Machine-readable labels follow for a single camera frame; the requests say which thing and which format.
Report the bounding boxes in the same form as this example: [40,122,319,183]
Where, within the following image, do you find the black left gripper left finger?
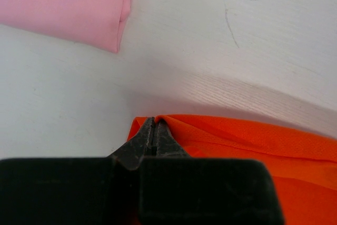
[109,117,155,170]

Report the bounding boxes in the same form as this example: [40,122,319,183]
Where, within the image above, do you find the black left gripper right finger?
[152,120,190,158]

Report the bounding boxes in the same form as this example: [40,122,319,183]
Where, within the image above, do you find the orange t shirt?
[127,114,337,225]

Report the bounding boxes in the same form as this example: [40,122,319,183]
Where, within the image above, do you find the folded pink t shirt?
[1,0,132,53]

